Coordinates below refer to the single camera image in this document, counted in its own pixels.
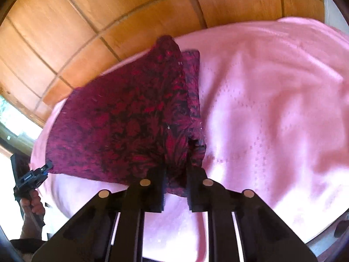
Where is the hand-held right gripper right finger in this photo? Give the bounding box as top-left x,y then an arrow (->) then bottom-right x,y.
187,166 -> 318,262

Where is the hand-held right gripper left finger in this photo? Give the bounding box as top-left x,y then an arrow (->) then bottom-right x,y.
31,166 -> 167,262

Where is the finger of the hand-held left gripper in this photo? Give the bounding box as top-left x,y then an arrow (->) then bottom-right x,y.
33,161 -> 54,177

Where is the maroon patterned garment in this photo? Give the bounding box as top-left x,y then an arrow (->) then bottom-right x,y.
45,35 -> 208,198

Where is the person's left forearm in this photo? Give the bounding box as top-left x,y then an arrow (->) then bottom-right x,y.
20,206 -> 42,241

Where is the person's left hand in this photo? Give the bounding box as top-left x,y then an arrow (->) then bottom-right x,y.
20,189 -> 46,217

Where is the pink blanket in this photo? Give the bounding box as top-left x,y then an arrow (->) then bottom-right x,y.
29,16 -> 349,262

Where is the window frame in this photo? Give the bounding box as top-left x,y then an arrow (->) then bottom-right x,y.
0,95 -> 41,155

